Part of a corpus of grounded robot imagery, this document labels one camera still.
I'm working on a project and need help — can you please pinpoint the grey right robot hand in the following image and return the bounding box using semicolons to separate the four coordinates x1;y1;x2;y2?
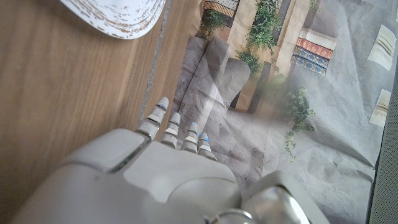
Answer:
9;96;330;224

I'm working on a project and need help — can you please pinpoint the white gold-rimmed paper plate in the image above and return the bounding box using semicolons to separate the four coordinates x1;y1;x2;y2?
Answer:
58;0;167;40

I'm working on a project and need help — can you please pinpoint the printed fabric backdrop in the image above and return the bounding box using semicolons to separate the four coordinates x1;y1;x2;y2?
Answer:
169;0;398;224

